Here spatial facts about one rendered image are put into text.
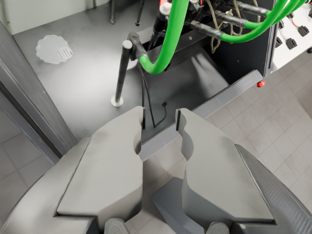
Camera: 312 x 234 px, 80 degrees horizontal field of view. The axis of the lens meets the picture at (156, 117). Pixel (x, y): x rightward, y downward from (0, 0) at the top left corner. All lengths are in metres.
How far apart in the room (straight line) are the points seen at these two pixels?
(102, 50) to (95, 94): 0.16
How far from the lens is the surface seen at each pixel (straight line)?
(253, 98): 2.04
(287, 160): 2.18
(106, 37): 0.74
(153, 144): 0.50
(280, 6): 0.39
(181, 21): 0.19
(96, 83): 0.66
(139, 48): 0.33
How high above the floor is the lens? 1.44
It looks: 71 degrees down
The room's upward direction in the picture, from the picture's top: 50 degrees clockwise
